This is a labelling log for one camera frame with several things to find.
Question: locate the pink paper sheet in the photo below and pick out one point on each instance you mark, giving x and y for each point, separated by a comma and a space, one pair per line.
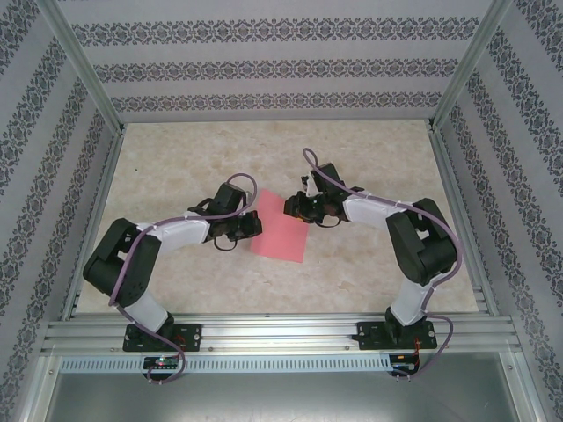
281, 237

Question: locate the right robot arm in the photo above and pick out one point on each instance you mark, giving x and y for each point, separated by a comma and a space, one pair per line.
422, 246

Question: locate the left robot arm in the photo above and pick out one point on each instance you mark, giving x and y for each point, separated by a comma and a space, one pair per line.
127, 272

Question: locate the small controller board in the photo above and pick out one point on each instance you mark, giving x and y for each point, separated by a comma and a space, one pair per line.
402, 362
162, 362

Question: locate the grey metal shelf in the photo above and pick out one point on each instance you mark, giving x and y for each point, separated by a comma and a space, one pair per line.
281, 400

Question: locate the aluminium mounting rail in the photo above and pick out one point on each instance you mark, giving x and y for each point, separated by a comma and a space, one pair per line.
281, 329

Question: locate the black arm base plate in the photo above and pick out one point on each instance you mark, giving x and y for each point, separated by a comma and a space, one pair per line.
369, 336
191, 336

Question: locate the aluminium side rail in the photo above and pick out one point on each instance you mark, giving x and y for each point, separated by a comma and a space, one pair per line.
95, 220
448, 176

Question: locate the aluminium frame post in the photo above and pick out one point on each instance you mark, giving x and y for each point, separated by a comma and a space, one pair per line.
82, 66
466, 66

